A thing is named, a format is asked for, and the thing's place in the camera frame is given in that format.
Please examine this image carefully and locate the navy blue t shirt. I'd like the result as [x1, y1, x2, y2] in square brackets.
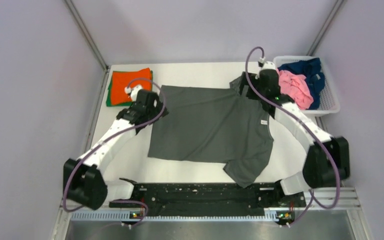
[278, 57, 326, 110]

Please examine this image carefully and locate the aluminium frame rail right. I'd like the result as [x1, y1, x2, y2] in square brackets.
[306, 0, 348, 56]

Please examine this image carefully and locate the aluminium frame rail left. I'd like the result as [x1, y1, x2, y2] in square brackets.
[62, 0, 109, 151]

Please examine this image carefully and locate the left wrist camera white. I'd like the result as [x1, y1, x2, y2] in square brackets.
[124, 84, 143, 102]

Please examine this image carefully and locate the aluminium frame rail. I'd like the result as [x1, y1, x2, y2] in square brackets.
[306, 0, 348, 56]
[62, 0, 109, 151]

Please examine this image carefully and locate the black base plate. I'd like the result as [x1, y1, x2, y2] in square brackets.
[109, 183, 306, 217]

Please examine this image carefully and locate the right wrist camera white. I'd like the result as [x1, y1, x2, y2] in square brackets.
[258, 57, 278, 71]

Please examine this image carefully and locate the green folded t shirt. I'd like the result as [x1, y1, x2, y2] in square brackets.
[105, 70, 154, 108]

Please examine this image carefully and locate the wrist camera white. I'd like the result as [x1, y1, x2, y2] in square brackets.
[258, 57, 278, 71]
[124, 84, 143, 102]

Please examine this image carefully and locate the white plastic basket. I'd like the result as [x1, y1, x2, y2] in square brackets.
[273, 55, 341, 117]

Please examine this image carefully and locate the orange folded t shirt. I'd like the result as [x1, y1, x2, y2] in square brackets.
[110, 67, 153, 106]

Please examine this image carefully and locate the grey t shirt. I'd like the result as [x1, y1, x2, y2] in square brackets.
[148, 85, 274, 188]

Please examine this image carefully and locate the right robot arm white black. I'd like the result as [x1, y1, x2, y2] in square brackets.
[229, 69, 351, 206]

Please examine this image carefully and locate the pink t shirt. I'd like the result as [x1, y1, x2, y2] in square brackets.
[278, 70, 314, 110]

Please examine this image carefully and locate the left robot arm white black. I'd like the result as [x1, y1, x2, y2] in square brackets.
[62, 89, 168, 210]

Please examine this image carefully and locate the white slotted cable duct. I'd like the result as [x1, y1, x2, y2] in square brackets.
[70, 209, 292, 223]

